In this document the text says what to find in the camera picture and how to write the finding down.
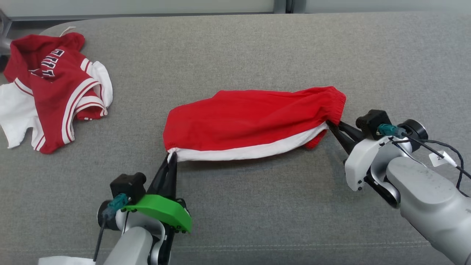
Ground red and white Bulls jersey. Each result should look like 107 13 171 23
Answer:
0 31 113 154

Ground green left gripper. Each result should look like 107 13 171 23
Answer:
121 152 192 234

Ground red shorts with white stripe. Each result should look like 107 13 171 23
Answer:
163 86 347 162

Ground black right camera cable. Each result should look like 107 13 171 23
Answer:
377 124 471 196

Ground black camera cable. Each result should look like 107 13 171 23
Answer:
377 124 471 196
93 194 130 262

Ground grey metal frame post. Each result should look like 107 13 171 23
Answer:
274 0 307 14

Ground grey fabric sofa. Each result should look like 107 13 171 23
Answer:
0 11 471 265

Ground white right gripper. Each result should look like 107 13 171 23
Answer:
327 122 396 192

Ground white tape on left cable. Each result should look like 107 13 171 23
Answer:
38 255 97 265

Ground white tag on right cable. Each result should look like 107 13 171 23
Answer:
429 150 455 168

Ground black left camera cable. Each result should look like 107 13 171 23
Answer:
93 194 130 262

